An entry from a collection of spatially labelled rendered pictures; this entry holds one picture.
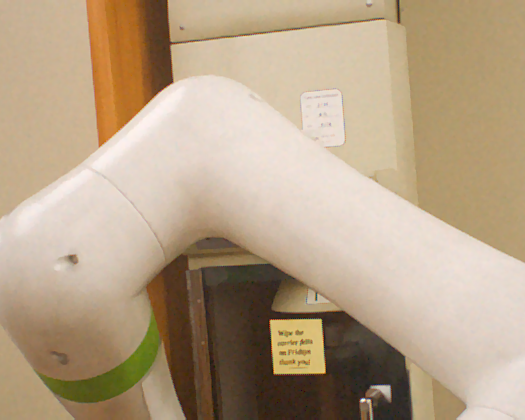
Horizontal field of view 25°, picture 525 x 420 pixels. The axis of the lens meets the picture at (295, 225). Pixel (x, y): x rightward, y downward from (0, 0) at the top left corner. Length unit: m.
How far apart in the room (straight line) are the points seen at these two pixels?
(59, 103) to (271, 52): 0.73
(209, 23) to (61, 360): 0.82
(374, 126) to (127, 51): 0.37
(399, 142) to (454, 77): 0.42
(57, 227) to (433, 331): 0.30
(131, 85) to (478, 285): 0.98
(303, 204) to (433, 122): 1.16
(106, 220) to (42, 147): 1.39
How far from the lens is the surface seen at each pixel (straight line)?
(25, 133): 2.34
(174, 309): 1.79
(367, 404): 1.60
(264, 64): 1.67
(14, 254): 0.93
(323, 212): 0.89
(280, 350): 1.68
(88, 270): 0.93
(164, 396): 1.11
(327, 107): 1.64
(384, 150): 1.62
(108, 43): 1.67
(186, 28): 1.72
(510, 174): 2.02
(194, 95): 0.98
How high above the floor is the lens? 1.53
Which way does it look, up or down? 3 degrees down
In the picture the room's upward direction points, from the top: 5 degrees counter-clockwise
